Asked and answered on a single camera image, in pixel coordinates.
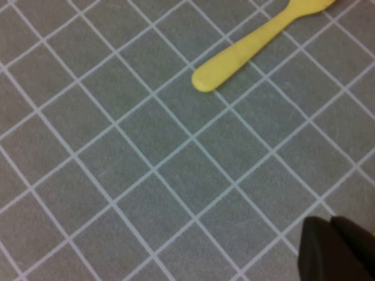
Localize yellow plastic spoon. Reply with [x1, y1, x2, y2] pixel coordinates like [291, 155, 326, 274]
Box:
[192, 0, 338, 93]

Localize grey grid table mat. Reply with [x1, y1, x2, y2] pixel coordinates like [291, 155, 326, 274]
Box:
[0, 0, 375, 281]

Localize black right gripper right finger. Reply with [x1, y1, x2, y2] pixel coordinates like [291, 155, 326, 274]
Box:
[330, 215, 375, 281]

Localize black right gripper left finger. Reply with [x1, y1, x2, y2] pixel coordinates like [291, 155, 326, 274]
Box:
[298, 215, 367, 281]

